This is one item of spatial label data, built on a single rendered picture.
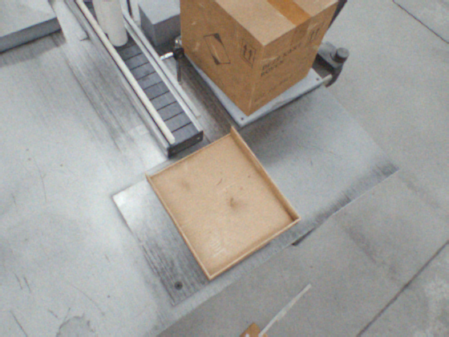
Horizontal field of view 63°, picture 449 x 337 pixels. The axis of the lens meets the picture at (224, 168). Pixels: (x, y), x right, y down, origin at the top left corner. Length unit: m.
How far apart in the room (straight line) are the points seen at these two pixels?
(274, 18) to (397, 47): 1.88
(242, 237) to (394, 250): 1.19
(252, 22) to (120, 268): 0.62
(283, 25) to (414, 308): 1.47
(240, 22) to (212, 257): 0.53
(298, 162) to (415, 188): 1.23
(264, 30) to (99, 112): 0.50
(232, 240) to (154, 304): 0.23
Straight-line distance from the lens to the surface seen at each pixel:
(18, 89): 1.19
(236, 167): 0.96
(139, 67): 1.08
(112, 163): 0.98
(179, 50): 0.99
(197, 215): 0.90
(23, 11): 1.31
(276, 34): 0.84
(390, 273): 1.94
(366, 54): 2.56
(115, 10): 1.05
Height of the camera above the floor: 1.69
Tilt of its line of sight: 64 degrees down
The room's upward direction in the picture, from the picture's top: 10 degrees clockwise
